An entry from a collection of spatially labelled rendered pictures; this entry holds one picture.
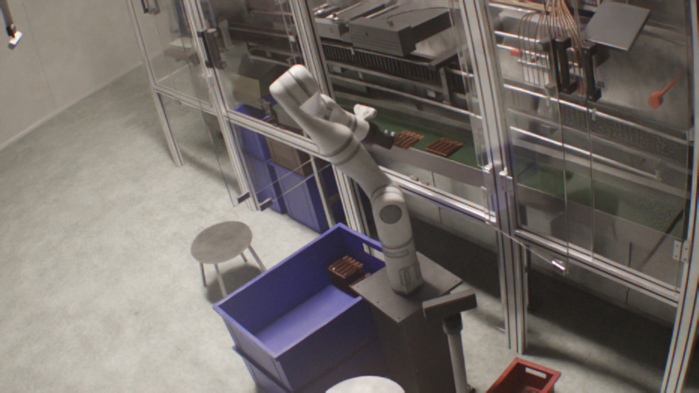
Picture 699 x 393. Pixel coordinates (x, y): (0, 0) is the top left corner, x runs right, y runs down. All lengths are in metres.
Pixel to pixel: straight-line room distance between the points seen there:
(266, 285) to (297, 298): 0.16
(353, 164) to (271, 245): 1.65
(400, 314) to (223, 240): 1.30
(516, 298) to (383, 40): 1.01
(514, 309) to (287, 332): 0.82
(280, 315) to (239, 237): 0.58
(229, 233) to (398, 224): 1.36
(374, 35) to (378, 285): 0.91
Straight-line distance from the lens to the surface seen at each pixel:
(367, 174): 1.92
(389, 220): 1.94
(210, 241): 3.17
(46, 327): 3.66
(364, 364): 2.50
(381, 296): 2.12
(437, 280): 2.13
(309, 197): 3.32
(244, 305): 2.55
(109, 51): 6.98
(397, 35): 2.46
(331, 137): 1.82
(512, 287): 2.38
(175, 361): 3.01
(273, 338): 2.59
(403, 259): 2.02
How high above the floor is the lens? 1.90
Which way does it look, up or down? 31 degrees down
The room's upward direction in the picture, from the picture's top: 14 degrees counter-clockwise
